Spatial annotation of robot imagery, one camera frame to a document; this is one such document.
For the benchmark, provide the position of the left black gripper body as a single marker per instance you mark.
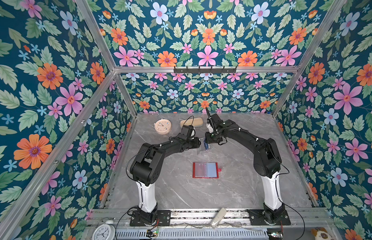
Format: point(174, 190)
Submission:
point(192, 143)

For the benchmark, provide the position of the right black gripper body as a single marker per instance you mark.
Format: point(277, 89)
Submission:
point(212, 137)

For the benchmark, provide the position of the blue credit card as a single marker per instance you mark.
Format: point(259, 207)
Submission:
point(206, 145)

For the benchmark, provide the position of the red card holder wallet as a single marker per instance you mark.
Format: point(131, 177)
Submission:
point(206, 170)

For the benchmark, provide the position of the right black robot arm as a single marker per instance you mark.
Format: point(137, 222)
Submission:
point(267, 160)

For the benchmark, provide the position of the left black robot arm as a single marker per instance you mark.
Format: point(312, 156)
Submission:
point(147, 165)

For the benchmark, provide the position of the pink round clock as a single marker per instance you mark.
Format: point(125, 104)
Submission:
point(163, 126)

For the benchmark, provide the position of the white remote control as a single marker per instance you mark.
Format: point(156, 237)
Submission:
point(218, 217)

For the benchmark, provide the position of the white alarm clock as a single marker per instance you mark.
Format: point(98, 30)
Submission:
point(104, 232)

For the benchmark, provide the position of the plush toy animal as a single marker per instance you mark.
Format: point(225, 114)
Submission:
point(321, 234)

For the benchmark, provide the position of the black hook rail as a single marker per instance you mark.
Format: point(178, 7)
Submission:
point(203, 70)

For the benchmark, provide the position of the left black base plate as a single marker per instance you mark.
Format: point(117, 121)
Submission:
point(163, 218)

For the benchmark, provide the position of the white perforated cable duct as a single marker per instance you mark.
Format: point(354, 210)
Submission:
point(192, 234)

